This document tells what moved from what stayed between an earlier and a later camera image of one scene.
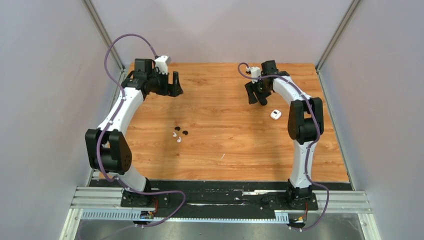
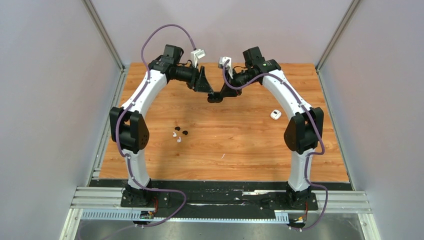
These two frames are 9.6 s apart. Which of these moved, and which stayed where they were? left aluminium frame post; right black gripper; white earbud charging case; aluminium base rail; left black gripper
Moved: right black gripper; left black gripper
Stayed: aluminium base rail; white earbud charging case; left aluminium frame post
